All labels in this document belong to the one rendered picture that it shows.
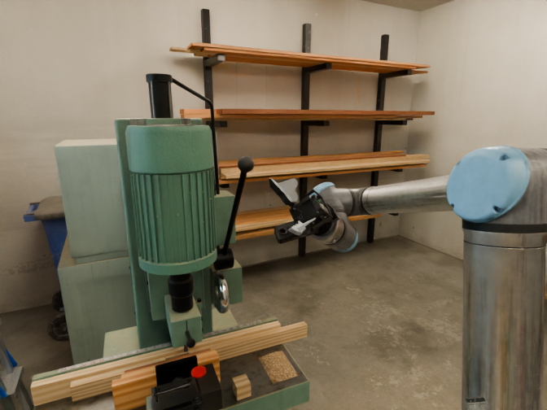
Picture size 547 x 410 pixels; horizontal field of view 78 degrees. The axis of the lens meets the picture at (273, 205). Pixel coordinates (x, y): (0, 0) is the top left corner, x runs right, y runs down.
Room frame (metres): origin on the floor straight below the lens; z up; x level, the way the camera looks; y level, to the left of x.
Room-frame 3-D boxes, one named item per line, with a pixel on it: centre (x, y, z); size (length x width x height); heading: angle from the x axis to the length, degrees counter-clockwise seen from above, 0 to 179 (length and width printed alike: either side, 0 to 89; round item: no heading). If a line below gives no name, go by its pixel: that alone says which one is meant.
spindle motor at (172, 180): (0.74, 0.22, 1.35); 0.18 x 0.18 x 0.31
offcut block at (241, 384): (0.66, 0.07, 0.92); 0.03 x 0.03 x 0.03; 25
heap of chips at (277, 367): (0.74, -0.01, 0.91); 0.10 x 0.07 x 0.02; 23
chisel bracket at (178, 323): (0.76, 0.23, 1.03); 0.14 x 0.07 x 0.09; 23
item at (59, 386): (0.75, 0.26, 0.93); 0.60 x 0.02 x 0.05; 113
